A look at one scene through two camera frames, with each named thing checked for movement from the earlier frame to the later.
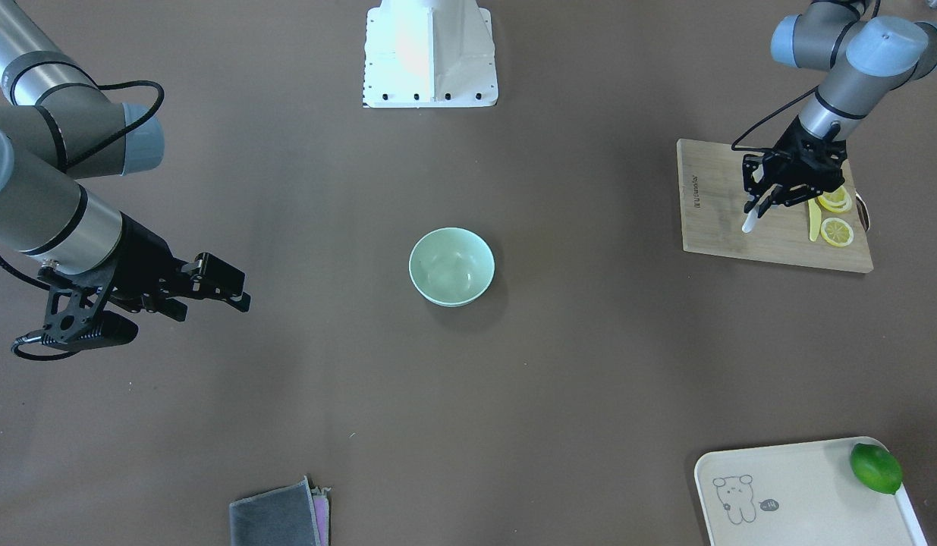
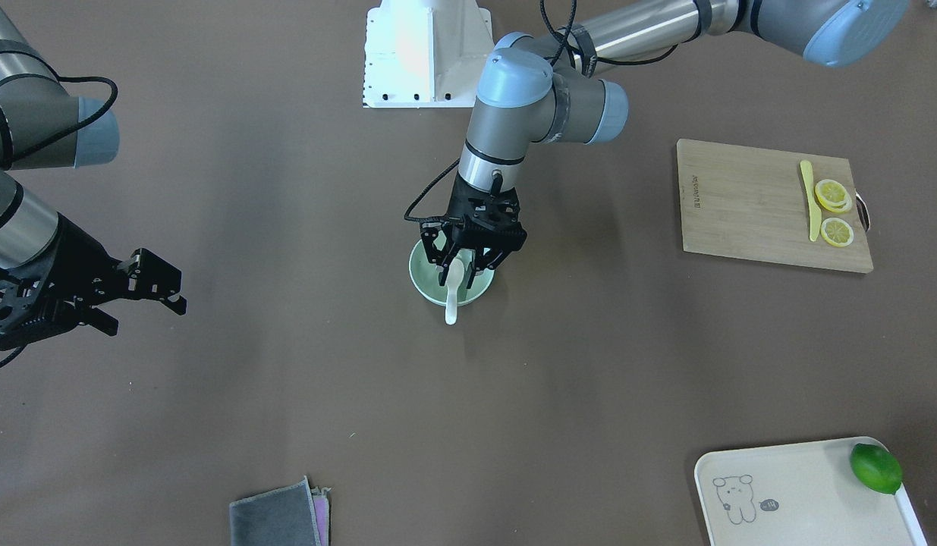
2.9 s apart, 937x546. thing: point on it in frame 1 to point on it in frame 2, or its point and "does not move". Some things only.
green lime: (876, 466) does not move
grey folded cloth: (297, 515) does not move
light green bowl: (451, 266) does not move
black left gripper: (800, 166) to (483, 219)
